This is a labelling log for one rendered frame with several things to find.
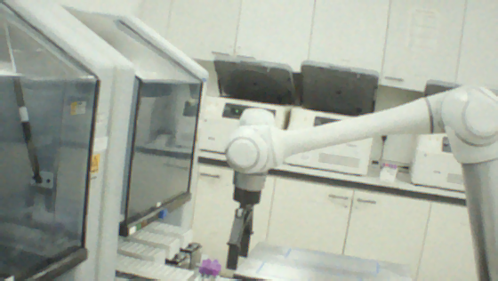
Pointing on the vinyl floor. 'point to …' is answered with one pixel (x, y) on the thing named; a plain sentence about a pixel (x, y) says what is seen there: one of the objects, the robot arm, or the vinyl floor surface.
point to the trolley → (314, 266)
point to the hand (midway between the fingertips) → (237, 259)
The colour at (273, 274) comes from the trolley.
